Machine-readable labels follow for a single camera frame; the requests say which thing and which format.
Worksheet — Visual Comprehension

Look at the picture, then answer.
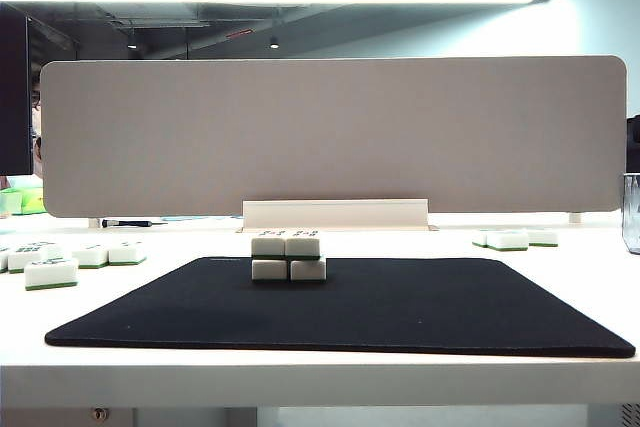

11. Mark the nine bamboo mahjong tile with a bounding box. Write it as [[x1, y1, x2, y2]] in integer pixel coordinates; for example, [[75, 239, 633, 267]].
[[250, 229, 288, 259], [250, 256, 290, 283]]

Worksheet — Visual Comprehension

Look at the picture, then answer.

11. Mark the four bamboo mahjong tile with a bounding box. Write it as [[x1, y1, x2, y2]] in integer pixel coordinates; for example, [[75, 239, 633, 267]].
[[106, 240, 149, 267]]

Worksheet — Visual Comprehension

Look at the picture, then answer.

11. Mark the two bamboo mahjong tile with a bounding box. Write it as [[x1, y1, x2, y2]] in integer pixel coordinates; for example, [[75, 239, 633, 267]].
[[70, 243, 111, 270]]

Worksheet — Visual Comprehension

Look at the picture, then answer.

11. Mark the eight bamboo mahjong tile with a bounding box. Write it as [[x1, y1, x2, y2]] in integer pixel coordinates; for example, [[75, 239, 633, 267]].
[[27, 240, 66, 260]]

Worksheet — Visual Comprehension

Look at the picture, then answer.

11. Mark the bird print mahjong tile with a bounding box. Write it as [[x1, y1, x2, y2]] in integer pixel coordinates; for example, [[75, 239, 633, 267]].
[[23, 257, 81, 292]]

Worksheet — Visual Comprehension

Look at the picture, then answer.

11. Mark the six bamboo mahjong tile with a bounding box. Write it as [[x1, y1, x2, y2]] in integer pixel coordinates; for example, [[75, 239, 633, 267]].
[[6, 246, 46, 275]]

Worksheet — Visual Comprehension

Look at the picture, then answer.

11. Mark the beige desk divider panel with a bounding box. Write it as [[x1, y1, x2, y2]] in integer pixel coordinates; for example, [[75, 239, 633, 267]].
[[39, 54, 629, 219]]

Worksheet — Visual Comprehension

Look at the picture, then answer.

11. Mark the black fabric mat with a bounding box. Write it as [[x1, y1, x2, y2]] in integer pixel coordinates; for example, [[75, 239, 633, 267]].
[[43, 255, 637, 360]]

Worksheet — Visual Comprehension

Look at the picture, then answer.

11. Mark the black screwdriver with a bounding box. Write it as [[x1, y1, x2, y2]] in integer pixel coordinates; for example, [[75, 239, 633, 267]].
[[100, 217, 169, 229]]

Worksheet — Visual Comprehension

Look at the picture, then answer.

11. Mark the person wearing glasses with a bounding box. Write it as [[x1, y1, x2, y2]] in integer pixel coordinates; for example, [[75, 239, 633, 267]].
[[29, 74, 45, 179]]

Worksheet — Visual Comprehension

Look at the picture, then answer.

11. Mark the green white box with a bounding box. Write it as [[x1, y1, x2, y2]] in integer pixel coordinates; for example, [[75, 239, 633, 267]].
[[0, 186, 46, 217]]

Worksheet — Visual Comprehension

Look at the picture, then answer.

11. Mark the clear glass container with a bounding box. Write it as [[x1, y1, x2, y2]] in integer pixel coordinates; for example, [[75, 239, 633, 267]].
[[621, 171, 640, 254]]

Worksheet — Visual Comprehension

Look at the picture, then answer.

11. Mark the black object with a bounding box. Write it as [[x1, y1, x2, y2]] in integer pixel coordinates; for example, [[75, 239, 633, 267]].
[[625, 114, 640, 174]]

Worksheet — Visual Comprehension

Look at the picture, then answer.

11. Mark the dark upright panel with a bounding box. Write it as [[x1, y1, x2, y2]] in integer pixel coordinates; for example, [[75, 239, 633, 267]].
[[0, 2, 34, 177]]

